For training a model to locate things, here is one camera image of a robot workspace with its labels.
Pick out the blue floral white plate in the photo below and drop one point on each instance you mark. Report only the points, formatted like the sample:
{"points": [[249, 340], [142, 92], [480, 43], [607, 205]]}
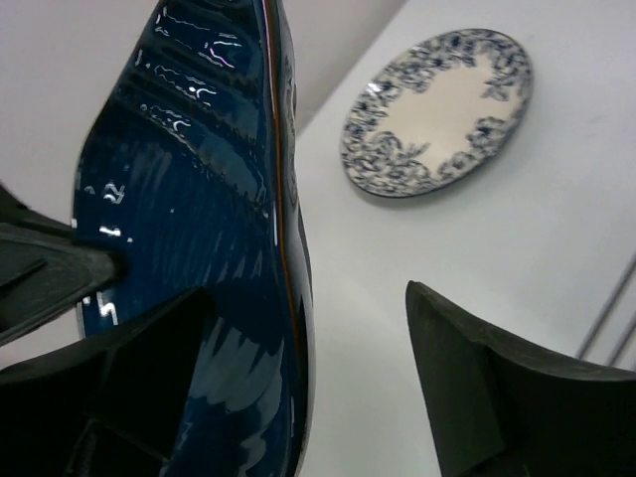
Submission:
{"points": [[436, 113]]}

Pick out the dark blue leaf dish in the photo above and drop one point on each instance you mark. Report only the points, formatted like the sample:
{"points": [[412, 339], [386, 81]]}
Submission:
{"points": [[188, 173]]}

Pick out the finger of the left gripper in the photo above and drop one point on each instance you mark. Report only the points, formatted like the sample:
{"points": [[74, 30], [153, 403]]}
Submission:
{"points": [[44, 271]]}

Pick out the grey wire dish rack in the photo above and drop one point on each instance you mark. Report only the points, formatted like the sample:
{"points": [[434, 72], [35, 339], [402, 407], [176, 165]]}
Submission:
{"points": [[627, 336]]}

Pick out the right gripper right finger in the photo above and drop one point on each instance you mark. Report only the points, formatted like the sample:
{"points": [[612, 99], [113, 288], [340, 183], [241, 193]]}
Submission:
{"points": [[500, 405]]}

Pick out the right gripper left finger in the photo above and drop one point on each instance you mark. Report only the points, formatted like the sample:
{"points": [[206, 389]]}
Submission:
{"points": [[108, 405]]}

